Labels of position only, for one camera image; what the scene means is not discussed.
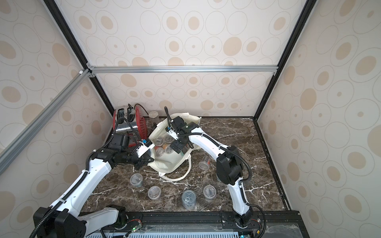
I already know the glass spice shaker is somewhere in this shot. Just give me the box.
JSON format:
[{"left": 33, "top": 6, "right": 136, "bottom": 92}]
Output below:
[{"left": 148, "top": 111, "right": 160, "bottom": 127}]

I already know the horizontal aluminium frame bar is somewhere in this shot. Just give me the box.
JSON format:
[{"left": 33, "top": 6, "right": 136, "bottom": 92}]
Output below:
[{"left": 90, "top": 65, "right": 278, "bottom": 73}]

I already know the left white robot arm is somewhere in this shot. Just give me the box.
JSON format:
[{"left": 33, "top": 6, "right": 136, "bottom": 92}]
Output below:
[{"left": 30, "top": 144, "right": 154, "bottom": 238}]

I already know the clear lid seed jar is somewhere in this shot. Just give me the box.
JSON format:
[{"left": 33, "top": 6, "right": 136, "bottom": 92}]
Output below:
[{"left": 153, "top": 136, "right": 165, "bottom": 147}]

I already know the seed jar in bag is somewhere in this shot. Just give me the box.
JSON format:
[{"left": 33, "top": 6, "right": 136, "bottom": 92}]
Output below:
[
  {"left": 155, "top": 147, "right": 165, "bottom": 158},
  {"left": 164, "top": 135, "right": 175, "bottom": 144}
]

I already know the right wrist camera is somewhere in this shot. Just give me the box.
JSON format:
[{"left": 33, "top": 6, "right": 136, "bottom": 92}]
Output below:
[{"left": 165, "top": 117, "right": 186, "bottom": 140}]

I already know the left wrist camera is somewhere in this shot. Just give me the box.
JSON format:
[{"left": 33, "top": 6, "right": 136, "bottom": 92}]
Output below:
[{"left": 135, "top": 139, "right": 155, "bottom": 158}]

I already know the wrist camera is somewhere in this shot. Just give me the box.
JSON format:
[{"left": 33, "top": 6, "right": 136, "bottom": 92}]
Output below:
[
  {"left": 165, "top": 117, "right": 186, "bottom": 140},
  {"left": 135, "top": 139, "right": 155, "bottom": 158}
]

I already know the cream canvas tote bag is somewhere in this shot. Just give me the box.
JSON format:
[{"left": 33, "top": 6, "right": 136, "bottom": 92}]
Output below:
[{"left": 148, "top": 119, "right": 199, "bottom": 182}]

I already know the red chrome toaster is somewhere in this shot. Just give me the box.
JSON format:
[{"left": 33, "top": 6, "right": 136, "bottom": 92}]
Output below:
[{"left": 113, "top": 104, "right": 148, "bottom": 147}]

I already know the left diagonal aluminium bar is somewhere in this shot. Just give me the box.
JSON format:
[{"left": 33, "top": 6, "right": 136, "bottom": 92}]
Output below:
[{"left": 1, "top": 69, "right": 90, "bottom": 174}]

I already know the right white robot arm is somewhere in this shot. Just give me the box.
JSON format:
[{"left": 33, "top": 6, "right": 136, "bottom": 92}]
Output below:
[{"left": 165, "top": 125, "right": 267, "bottom": 235}]

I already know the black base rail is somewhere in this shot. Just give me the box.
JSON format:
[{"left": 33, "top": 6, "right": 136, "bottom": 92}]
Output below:
[{"left": 53, "top": 210, "right": 310, "bottom": 238}]

